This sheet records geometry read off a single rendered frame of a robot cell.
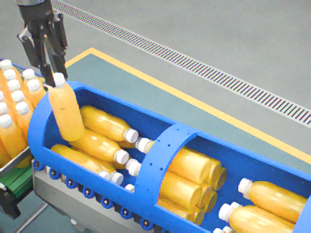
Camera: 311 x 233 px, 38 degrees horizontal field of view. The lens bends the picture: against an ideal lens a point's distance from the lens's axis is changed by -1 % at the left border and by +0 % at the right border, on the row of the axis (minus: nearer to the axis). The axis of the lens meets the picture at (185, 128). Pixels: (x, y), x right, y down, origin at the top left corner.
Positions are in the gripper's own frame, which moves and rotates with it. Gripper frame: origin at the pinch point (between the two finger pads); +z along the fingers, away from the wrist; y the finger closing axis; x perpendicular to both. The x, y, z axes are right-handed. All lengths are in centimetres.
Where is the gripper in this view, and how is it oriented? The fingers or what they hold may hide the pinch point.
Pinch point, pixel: (54, 70)
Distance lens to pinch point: 122.7
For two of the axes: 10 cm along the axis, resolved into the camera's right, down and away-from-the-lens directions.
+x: -8.4, -3.4, 4.3
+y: 5.4, -5.9, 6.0
